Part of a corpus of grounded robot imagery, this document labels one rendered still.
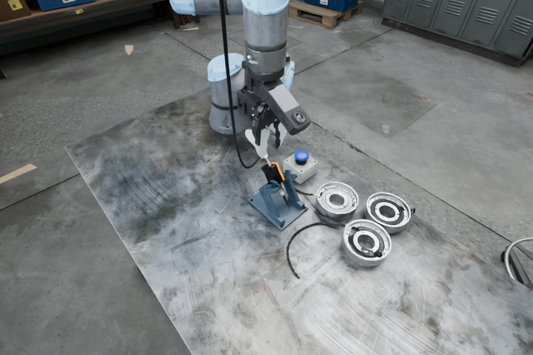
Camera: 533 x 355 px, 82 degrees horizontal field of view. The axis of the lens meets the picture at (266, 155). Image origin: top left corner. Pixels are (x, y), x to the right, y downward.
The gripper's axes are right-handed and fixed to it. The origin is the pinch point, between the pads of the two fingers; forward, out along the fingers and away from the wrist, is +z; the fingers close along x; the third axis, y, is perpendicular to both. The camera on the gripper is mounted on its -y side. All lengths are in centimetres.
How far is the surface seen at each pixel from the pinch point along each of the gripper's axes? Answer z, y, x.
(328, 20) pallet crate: 88, 195, -283
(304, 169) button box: 13.6, -1.2, -11.6
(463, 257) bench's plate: 18, -42, -21
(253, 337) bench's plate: 18.2, -21.7, 25.2
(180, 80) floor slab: 98, 207, -80
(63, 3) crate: 49, 330, -36
